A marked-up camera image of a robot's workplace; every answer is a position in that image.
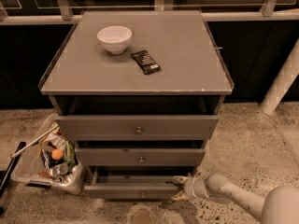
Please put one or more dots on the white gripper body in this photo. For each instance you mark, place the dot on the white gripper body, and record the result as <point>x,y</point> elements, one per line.
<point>189,188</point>

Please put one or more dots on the grey bottom drawer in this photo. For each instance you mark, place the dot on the grey bottom drawer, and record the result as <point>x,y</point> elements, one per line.
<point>139,183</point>

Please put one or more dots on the grey drawer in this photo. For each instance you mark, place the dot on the grey drawer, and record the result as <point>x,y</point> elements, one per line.
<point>139,183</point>
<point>140,156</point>
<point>137,127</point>

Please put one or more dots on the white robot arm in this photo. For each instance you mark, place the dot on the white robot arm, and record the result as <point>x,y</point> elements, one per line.
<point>280,206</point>

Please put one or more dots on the grey drawer cabinet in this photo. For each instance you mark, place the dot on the grey drawer cabinet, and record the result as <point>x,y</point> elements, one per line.
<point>85,79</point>

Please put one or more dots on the grey middle drawer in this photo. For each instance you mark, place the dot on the grey middle drawer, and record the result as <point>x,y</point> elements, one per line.
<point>140,156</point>

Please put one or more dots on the grey top drawer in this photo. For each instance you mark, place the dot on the grey top drawer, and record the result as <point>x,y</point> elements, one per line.
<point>137,127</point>

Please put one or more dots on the round floor drain cover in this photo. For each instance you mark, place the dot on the round floor drain cover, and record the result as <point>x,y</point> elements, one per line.
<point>141,216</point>

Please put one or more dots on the green snack bag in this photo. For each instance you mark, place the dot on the green snack bag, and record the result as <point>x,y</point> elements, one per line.
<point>69,155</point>

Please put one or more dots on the black snack bar wrapper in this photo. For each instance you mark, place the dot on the black snack bar wrapper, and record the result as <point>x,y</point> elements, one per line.
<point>147,64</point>

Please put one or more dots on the silver can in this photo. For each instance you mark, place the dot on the silver can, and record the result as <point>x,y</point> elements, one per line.
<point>58,170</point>

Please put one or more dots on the orange fruit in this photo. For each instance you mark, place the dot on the orange fruit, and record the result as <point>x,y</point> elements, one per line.
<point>57,154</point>

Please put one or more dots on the white stick in bin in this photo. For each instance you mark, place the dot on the white stick in bin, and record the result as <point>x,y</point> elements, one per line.
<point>19,152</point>

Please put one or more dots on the clear plastic bin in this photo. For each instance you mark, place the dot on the clear plastic bin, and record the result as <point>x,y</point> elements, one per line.
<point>34,163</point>

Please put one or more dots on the white diagonal pillar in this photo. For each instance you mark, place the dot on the white diagonal pillar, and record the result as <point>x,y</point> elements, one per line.
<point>283,81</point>

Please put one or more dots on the white ceramic bowl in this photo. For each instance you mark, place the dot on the white ceramic bowl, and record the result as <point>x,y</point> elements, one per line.
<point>115,39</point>

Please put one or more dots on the black stick on floor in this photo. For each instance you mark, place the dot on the black stick on floor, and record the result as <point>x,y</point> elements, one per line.
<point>6,174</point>

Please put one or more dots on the metal window railing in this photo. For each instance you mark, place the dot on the metal window railing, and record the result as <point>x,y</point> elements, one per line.
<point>70,11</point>

